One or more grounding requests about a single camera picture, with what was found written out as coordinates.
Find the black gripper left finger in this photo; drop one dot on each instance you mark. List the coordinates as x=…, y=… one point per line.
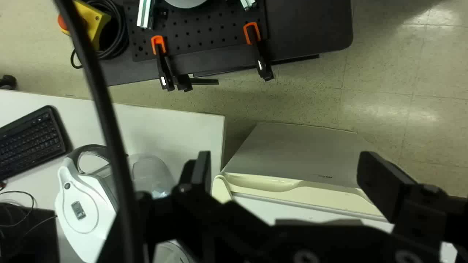
x=201, y=173

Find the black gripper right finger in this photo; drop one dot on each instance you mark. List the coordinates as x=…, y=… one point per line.
x=390, y=188

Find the white water filter pitcher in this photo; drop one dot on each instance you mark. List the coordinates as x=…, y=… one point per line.
x=78, y=205

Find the orange black bar clamp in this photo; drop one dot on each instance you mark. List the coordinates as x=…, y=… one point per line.
x=252, y=33
x=158, y=45

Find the silver metal cylinder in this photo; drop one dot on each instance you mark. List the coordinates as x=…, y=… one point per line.
x=145, y=14

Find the black computer keyboard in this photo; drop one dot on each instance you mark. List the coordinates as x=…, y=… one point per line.
x=30, y=141

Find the black pegboard cart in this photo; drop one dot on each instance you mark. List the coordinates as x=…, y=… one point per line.
x=302, y=24

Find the yellow emergency stop box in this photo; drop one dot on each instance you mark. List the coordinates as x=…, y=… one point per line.
x=90, y=18

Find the black chair base wheel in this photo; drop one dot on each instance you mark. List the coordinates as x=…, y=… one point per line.
x=8, y=83

